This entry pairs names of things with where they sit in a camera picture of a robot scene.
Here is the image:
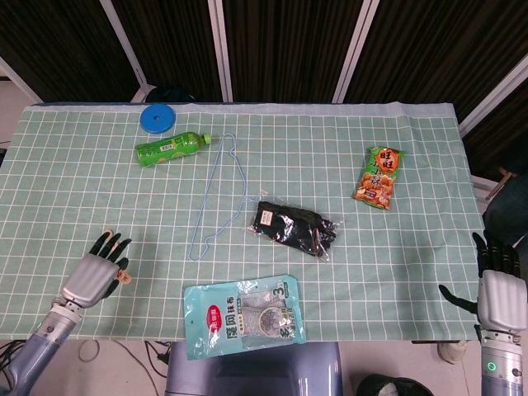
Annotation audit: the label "dark chair behind table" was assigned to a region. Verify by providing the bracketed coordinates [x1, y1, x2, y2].
[144, 84, 198, 103]

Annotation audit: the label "grey looped floor cable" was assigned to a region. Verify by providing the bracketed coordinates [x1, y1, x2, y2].
[78, 340, 102, 364]

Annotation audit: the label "black trash bin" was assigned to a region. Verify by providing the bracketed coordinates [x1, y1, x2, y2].
[355, 373, 434, 396]

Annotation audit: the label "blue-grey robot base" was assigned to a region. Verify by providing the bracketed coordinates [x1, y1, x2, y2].
[164, 341, 346, 396]

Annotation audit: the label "green tea plastic bottle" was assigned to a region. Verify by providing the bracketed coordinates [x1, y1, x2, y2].
[134, 130, 214, 169]

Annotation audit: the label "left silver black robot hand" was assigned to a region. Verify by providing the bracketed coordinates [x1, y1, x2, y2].
[60, 230, 133, 309]

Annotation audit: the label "green white checkered tablecloth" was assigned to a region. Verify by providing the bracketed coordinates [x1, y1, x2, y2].
[0, 101, 488, 344]

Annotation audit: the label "blue round plastic disc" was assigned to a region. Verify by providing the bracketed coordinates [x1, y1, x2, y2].
[139, 104, 177, 134]

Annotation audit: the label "black gloves in clear bag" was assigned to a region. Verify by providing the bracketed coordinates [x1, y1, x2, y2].
[246, 199, 344, 263]

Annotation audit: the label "green orange snack bag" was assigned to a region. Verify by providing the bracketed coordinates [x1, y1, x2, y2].
[351, 145, 408, 212]

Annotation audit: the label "black floor cable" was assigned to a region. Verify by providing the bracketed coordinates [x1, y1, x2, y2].
[142, 340, 174, 376]

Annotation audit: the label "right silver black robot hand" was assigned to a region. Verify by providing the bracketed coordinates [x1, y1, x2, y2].
[437, 230, 528, 334]

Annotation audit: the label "teal cleaning cloth package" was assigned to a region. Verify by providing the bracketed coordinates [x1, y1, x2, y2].
[182, 274, 309, 361]

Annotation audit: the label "white partition post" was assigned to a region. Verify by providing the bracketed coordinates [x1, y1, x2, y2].
[97, 0, 150, 103]
[0, 55, 45, 103]
[207, 0, 235, 103]
[331, 0, 381, 104]
[456, 52, 528, 139]

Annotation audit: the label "white table foot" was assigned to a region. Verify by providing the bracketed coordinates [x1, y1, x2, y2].
[436, 340, 469, 364]

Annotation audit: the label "black cable bundle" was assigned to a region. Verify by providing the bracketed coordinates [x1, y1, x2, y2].
[0, 340, 26, 380]

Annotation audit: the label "light blue wire hanger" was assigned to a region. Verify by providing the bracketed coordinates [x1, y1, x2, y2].
[188, 132, 265, 262]

